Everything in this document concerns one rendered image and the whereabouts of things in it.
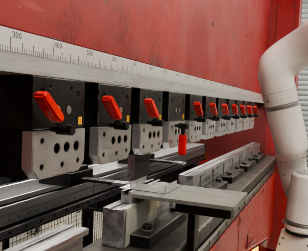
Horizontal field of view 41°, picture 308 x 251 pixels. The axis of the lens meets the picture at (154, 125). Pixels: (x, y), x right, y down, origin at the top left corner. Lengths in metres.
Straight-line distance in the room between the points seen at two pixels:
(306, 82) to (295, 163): 7.44
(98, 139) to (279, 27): 2.54
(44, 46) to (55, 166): 0.20
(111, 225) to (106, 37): 0.45
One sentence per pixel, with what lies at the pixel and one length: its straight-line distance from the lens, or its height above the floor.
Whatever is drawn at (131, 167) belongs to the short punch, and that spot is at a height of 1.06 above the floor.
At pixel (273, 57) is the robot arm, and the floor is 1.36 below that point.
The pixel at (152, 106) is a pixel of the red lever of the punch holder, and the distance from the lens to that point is 0.98.
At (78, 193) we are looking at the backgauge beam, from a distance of 1.32.
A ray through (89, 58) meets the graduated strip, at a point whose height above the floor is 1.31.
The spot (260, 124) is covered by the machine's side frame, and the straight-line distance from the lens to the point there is 3.20.
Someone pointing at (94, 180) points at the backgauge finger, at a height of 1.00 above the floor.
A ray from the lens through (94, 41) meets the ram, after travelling 0.82.
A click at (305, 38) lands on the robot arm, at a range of 1.12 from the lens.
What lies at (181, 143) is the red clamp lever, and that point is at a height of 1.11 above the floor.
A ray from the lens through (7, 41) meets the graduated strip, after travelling 0.63.
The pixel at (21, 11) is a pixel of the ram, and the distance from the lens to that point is 0.65.
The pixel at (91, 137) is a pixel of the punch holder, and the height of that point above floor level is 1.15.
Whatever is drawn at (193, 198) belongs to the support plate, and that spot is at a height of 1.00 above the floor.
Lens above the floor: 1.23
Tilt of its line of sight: 3 degrees down
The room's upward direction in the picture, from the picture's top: 2 degrees clockwise
